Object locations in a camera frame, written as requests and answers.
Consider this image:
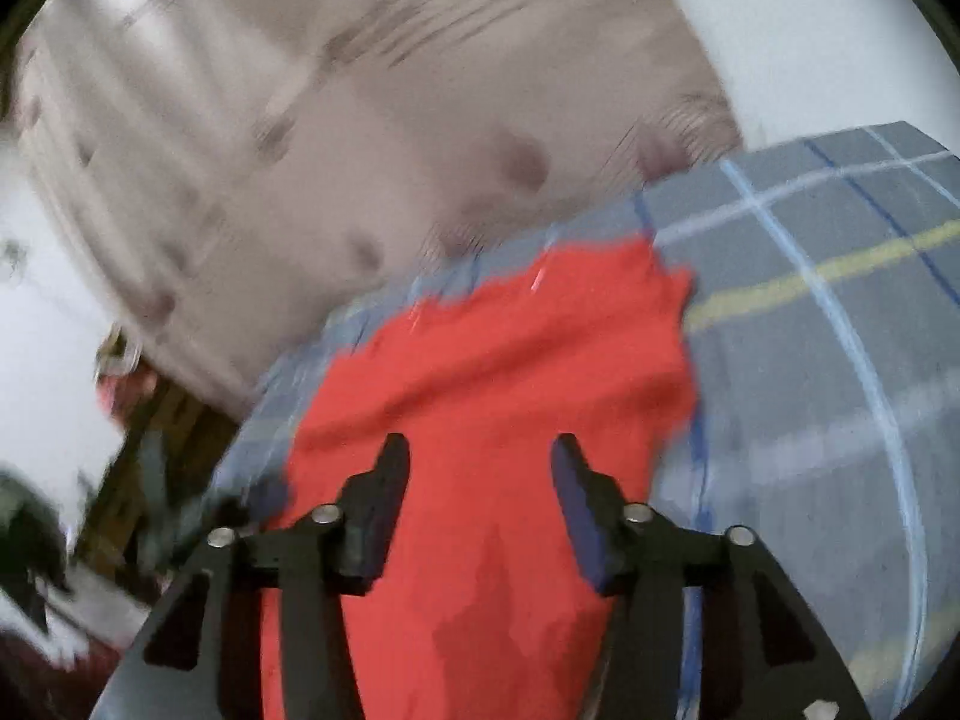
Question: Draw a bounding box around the red garment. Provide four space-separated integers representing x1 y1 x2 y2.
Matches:
259 236 702 720

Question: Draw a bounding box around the grey plaid bed sheet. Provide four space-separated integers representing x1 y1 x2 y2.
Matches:
210 120 960 720

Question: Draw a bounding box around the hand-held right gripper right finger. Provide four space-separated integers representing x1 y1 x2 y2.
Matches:
550 433 875 720

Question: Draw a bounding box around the brown wooden bed frame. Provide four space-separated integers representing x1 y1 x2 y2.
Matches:
75 367 241 601

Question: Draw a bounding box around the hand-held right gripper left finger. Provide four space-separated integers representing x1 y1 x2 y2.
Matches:
90 433 412 720

